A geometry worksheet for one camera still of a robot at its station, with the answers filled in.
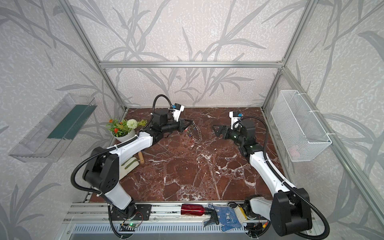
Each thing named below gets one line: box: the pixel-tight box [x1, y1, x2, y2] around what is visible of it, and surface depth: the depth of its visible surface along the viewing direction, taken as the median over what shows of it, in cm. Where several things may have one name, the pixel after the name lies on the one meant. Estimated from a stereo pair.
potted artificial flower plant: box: [106, 118, 148, 142], surface depth 93 cm
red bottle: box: [180, 203, 212, 216], surface depth 73 cm
